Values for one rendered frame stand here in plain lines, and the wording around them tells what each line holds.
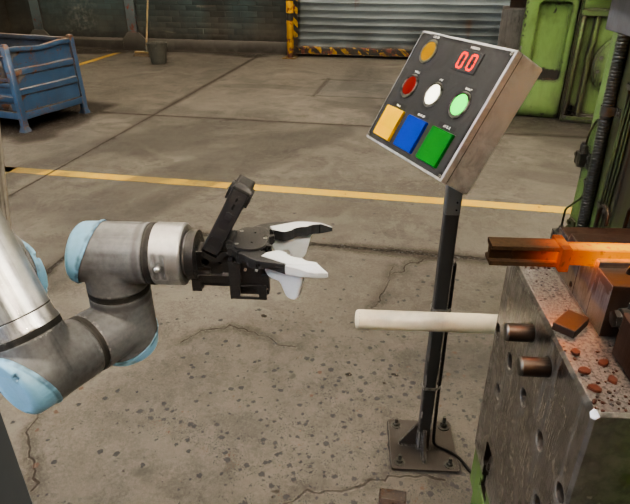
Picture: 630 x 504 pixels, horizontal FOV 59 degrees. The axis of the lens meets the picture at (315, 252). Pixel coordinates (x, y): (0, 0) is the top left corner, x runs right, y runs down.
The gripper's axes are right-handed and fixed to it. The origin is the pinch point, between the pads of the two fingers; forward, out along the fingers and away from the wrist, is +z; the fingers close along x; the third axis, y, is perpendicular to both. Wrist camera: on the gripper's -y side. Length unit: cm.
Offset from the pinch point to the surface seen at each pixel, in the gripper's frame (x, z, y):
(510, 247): 1.3, 24.3, -1.2
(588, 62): -452, 209, 47
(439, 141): -43.0, 20.7, -2.3
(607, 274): 4.6, 36.2, 0.6
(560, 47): -472, 190, 37
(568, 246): 1.3, 31.9, -1.6
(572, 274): -4.1, 35.8, 5.7
